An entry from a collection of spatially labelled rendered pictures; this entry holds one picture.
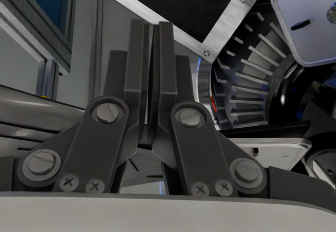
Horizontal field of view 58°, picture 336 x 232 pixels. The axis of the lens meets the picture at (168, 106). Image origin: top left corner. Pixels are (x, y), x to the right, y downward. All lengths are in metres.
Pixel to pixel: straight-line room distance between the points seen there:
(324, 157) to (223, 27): 0.15
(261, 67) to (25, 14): 0.47
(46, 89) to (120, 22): 0.67
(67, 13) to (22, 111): 0.63
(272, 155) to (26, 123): 0.16
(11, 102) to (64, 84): 1.02
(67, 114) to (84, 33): 1.13
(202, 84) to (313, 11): 0.20
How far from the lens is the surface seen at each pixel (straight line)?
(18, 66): 1.37
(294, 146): 0.19
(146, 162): 0.22
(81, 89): 1.17
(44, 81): 0.70
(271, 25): 0.31
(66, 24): 0.80
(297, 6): 0.24
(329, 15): 0.22
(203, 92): 0.40
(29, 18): 0.66
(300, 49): 0.25
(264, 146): 0.19
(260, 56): 0.32
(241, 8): 0.30
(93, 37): 1.27
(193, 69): 0.76
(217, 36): 0.30
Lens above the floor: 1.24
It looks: 24 degrees down
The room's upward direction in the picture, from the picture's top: 176 degrees clockwise
